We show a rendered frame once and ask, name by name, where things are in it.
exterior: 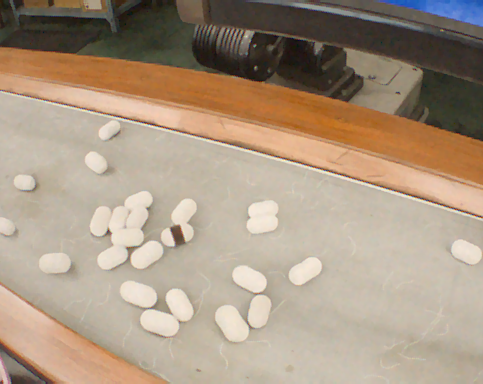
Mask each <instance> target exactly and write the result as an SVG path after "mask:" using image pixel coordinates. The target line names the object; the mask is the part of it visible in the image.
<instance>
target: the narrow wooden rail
mask: <svg viewBox="0 0 483 384"><path fill-rule="evenodd" d="M0 348H1V349H2V350H3V351H4V352H5V353H7V354H8V355H9V356H10V357H11V358H13V359H15V360H16V361H17V362H19V363H20V364H21V365H23V366H24V367H25V368H26V369H27V370H29V371H30V372H32V373H34V374H35V375H36V376H37V377H38V378H40V379H41V380H42V381H44V382H45V383H47V384H171V383H169V382H166V381H164V380H162V379H160V378H159V377H157V376H155V375H153V374H151V373H148V372H146V371H144V370H143V369H141V368H139V367H137V366H136V365H134V364H132V363H130V362H128V361H127V360H124V359H122V358H120V357H118V356H117V355H115V354H113V353H111V352H110V351H108V350H106V349H104V348H102V347H101V346H99V345H97V344H95V343H94V342H93V341H91V340H89V339H88V338H86V337H84V336H83V335H81V334H79V333H77V332H76V331H74V330H72V329H71V328H70V327H68V326H66V325H65V324H63V323H61V322H60V321H58V320H57V319H55V318H53V317H52V316H50V315H49V314H48V313H46V312H44V311H43V310H41V309H40V308H38V307H37V306H35V305H34V304H32V303H30V302H29V301H27V299H25V298H24V297H22V296H21V295H19V294H18V293H16V292H15V291H13V290H12V289H10V288H9V287H7V286H6V285H5V284H3V283H2V282H0Z"/></svg>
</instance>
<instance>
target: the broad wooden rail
mask: <svg viewBox="0 0 483 384"><path fill-rule="evenodd" d="M0 91H1V92H3V91H4V92H6V93H11V94H16V95H18V96H20V95H21V96H24V97H29V98H35V99H38V100H43V101H46V102H47V101H49V102H51V103H57V104H60V105H66V106H69V107H74V108H77V109H84V110H86V111H90V112H92V111H93V112H96V113H99V114H102V115H103V114H106V115H109V116H112V117H115V118H117V117H119V118H122V119H125V120H129V121H132V122H133V121H136V122H139V123H142V124H146V125H150V126H153V127H154V126H157V127H160V128H164V129H167V130H171V131H175V132H179V133H182V134H186V135H188V134H190V135H193V136H196V137H200V138H204V139H209V140H212V141H216V142H220V143H224V144H228V145H231V146H235V147H239V148H243V149H246V150H250V151H254V152H258V153H261V154H265V155H270V156H274V157H277V158H281V159H285V160H289V161H291V162H292V163H296V164H300V165H304V166H307V167H311V168H315V169H319V170H322V171H325V172H329V173H333V174H336V175H340V176H344V177H347V178H350V179H354V180H357V181H361V182H364V183H367V184H371V185H375V186H377V187H381V188H384V189H388V190H390V191H394V192H397V193H401V194H403V195H406V196H410V197H413V198H415V199H419V200H421V199H422V200H425V201H427V202H430V203H434V204H437V205H440V206H442V207H445V208H451V209H453V210H456V211H459V212H462V213H467V214H470V215H472V216H474V217H477V218H479V217H480V218H483V141H480V140H477V139H473V138H470V137H466V136H463V135H459V134H455V133H452V132H449V131H447V130H445V129H441V128H437V127H433V126H429V125H426V124H422V123H420V122H418V121H414V120H410V119H406V118H402V117H398V116H396V115H393V114H389V113H385V112H380V111H377V110H372V109H371V108H368V107H363V106H359V105H354V104H350V103H345V102H344V101H340V100H337V99H332V98H327V97H322V96H318V95H313V94H310V93H308V92H303V91H298V90H293V89H289V88H285V87H280V86H275V85H270V84H265V83H260V82H255V81H250V80H246V79H241V78H235V77H228V76H221V75H216V74H211V73H207V72H203V71H193V70H188V69H184V68H174V67H169V66H161V65H156V64H147V63H143V62H141V63H138V62H134V61H130V62H129V61H125V60H117V59H109V58H100V57H92V56H85V55H82V56H81V55H77V54H76V55H73V54H65V53H63V54H62V53H58V52H57V53H55V52H47V51H46V52H44V51H37V50H35V51H33V50H27V49H25V50H23V49H17V48H15V49H13V48H7V47H6V48H3V47H0Z"/></svg>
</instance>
